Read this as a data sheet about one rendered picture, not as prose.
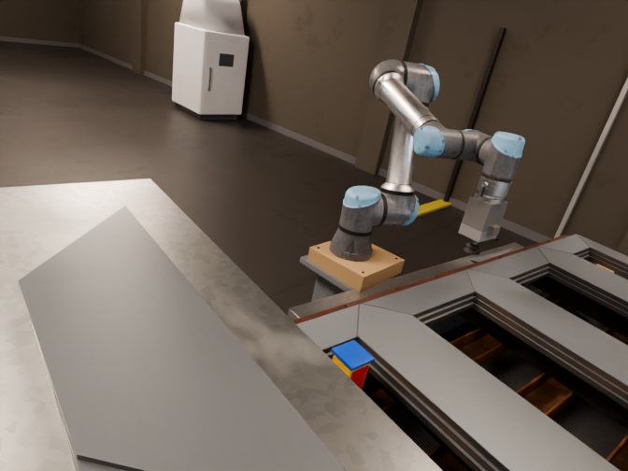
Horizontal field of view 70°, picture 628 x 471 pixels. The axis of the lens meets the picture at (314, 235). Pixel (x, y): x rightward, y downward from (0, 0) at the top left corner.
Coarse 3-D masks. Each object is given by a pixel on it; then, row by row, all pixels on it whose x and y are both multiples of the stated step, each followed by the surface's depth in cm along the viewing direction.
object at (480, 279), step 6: (474, 276) 130; (480, 276) 130; (486, 276) 131; (492, 276) 132; (498, 276) 133; (474, 282) 126; (480, 282) 127; (486, 282) 127; (492, 282) 128; (474, 288) 123; (480, 288) 124
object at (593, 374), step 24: (552, 264) 148; (600, 264) 166; (624, 264) 161; (576, 288) 142; (432, 312) 111; (456, 312) 117; (480, 312) 120; (504, 312) 116; (624, 312) 132; (528, 336) 111; (552, 360) 106; (576, 360) 103; (384, 384) 88; (408, 384) 85; (600, 384) 99; (624, 384) 96; (408, 408) 84; (432, 408) 81; (456, 432) 77; (480, 456) 74
